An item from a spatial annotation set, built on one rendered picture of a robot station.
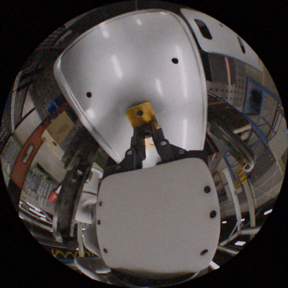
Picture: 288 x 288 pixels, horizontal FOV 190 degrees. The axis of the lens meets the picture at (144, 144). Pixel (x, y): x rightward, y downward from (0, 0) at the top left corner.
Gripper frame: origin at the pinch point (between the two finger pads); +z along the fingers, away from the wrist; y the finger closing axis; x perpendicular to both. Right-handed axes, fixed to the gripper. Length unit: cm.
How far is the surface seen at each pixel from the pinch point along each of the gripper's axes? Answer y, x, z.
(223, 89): 47, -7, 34
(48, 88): -48, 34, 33
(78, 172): -13.3, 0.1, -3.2
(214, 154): 17.7, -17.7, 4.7
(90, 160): -13.1, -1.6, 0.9
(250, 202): 505, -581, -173
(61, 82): -9.1, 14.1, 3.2
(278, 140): 759, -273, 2
